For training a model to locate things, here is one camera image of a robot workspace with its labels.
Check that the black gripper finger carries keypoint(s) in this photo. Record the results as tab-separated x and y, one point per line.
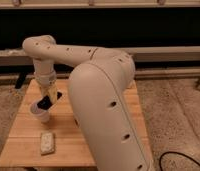
44	103
59	95

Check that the black table leg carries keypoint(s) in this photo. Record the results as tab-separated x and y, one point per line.
21	78

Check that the white rectangular eraser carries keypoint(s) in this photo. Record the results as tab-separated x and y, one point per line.
47	143

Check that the white ceramic cup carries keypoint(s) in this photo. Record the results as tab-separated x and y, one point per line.
40	114

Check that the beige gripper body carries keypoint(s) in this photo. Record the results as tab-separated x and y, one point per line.
48	87

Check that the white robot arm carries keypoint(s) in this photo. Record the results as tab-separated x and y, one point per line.
96	92

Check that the wooden board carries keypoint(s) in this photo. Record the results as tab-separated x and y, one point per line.
22	147

